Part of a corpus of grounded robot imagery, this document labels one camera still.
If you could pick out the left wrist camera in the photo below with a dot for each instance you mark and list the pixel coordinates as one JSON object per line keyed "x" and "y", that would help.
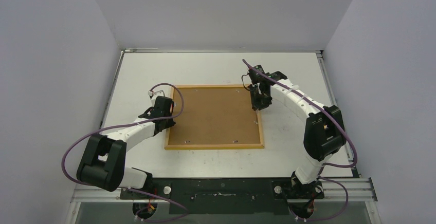
{"x": 154, "y": 93}

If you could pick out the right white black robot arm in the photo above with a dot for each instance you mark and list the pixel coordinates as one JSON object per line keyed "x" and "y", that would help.
{"x": 323, "y": 135}

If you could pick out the yellow wooden photo frame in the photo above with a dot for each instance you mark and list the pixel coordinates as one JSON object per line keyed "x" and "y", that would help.
{"x": 214, "y": 117}

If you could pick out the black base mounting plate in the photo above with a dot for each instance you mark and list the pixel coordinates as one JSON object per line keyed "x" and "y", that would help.
{"x": 227, "y": 195}

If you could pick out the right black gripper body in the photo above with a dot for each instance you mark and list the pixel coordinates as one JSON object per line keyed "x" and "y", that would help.
{"x": 260, "y": 97}

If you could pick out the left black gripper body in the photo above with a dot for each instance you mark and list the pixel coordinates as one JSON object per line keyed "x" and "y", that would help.
{"x": 169, "y": 123}

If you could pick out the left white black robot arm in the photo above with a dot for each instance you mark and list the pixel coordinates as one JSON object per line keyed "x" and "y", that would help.
{"x": 103, "y": 161}

